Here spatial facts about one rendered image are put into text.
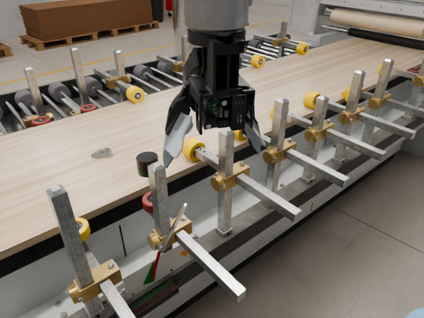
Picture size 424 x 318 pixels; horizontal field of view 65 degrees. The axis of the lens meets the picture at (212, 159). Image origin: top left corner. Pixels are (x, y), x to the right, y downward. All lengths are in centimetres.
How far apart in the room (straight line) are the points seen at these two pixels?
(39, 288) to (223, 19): 105
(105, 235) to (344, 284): 140
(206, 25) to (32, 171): 109
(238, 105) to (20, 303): 102
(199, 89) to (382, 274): 197
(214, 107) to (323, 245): 194
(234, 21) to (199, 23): 4
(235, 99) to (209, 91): 3
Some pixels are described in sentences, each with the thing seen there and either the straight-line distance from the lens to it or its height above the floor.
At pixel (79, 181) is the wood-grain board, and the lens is 126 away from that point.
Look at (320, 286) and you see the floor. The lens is 208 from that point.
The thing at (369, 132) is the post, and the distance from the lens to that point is 190.
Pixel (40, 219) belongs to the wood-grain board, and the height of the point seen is 90.
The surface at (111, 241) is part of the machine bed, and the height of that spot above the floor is 73.
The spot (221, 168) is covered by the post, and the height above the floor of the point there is 99.
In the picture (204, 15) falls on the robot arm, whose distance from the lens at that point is 39.
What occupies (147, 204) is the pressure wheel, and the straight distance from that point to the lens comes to 109.
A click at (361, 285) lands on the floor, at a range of 216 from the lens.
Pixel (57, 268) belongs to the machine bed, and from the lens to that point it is 123.
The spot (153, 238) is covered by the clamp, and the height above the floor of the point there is 87.
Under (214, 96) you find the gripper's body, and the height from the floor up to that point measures 145.
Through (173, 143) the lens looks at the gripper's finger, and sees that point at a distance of 47.
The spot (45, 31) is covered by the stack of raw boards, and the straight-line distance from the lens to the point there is 693.
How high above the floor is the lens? 160
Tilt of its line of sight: 33 degrees down
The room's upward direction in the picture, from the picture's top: straight up
